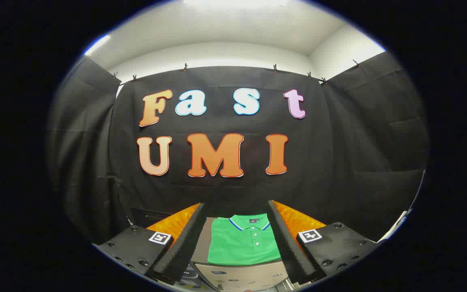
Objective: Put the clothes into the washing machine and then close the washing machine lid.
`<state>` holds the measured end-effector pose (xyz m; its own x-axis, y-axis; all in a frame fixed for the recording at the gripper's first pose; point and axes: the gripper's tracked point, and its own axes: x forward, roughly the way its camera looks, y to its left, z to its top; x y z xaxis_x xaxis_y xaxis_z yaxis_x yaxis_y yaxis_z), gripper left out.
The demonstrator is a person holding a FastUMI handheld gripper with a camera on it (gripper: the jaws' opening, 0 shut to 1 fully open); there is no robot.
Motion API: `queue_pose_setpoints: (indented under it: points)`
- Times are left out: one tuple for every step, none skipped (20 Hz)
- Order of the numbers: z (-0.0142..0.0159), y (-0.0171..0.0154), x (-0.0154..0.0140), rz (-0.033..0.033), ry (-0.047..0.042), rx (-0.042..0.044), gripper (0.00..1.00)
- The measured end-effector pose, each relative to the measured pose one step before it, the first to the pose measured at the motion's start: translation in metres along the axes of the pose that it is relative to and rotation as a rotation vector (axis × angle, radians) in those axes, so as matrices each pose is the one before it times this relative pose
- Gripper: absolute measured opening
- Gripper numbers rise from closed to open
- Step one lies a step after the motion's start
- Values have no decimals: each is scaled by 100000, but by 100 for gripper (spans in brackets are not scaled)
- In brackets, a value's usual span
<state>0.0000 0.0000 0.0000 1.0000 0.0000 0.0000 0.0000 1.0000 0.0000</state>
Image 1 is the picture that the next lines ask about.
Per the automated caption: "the grey washing machine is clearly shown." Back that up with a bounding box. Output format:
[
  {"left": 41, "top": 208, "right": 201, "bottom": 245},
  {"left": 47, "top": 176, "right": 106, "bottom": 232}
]
[{"left": 176, "top": 266, "right": 202, "bottom": 289}]

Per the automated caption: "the white board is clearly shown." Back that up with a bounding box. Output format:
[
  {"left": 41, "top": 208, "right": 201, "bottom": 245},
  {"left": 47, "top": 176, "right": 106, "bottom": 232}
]
[{"left": 379, "top": 210, "right": 413, "bottom": 243}]

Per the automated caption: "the ceiling light strip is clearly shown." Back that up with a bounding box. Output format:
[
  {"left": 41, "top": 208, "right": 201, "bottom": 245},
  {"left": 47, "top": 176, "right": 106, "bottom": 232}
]
[
  {"left": 183, "top": 0, "right": 289, "bottom": 6},
  {"left": 84, "top": 34, "right": 111, "bottom": 56}
]

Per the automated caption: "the green polo shirt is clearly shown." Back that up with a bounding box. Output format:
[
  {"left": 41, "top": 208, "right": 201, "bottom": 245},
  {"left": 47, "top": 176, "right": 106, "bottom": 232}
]
[{"left": 207, "top": 214, "right": 283, "bottom": 266}]

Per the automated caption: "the row of black cloth clips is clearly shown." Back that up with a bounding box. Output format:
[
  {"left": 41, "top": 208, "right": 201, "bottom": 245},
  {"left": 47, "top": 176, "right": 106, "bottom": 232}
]
[{"left": 112, "top": 59, "right": 362, "bottom": 86}]

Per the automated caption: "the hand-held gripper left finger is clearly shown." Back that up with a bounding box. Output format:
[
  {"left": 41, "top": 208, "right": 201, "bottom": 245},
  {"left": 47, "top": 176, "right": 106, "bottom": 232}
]
[{"left": 95, "top": 202, "right": 206, "bottom": 285}]

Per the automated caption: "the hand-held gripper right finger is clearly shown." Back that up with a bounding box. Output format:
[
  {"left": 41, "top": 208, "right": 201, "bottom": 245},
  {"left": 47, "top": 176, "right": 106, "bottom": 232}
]
[{"left": 267, "top": 200, "right": 381, "bottom": 285}]

